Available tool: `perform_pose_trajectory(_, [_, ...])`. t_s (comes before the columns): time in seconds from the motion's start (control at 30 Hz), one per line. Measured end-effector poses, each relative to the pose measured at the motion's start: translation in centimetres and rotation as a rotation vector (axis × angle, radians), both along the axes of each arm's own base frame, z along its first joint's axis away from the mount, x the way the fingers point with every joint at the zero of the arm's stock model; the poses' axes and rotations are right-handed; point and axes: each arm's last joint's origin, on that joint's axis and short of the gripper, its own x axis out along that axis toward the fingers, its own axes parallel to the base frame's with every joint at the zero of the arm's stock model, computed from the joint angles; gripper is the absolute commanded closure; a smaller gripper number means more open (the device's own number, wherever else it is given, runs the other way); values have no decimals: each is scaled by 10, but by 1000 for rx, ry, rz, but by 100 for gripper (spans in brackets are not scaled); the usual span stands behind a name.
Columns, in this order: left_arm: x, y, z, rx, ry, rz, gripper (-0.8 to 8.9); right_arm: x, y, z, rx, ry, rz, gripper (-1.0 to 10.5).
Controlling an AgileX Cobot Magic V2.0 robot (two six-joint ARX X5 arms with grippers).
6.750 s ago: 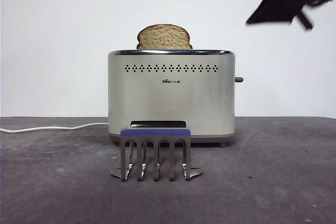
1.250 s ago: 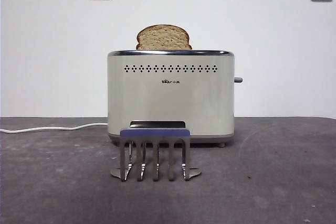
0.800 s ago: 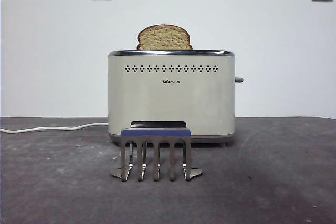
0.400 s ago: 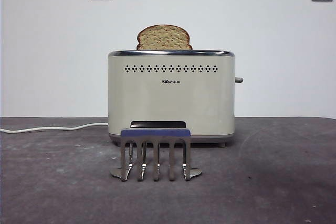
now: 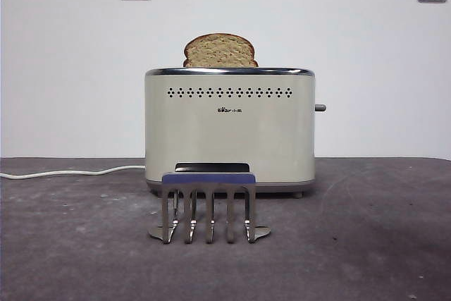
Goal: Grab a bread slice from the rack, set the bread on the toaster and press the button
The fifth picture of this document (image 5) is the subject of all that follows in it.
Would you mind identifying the seeded brown bread slice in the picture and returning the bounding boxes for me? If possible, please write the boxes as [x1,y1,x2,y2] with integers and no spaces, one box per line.
[182,32,260,68]

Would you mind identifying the cream steel two-slot toaster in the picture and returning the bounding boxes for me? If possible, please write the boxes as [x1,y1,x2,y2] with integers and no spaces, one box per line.
[144,66,317,199]

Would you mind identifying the white power cable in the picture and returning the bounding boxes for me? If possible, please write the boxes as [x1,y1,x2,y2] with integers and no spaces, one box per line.
[0,164,146,179]

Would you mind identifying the steel bread rack blue top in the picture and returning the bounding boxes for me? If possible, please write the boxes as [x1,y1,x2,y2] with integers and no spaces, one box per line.
[147,171,273,245]

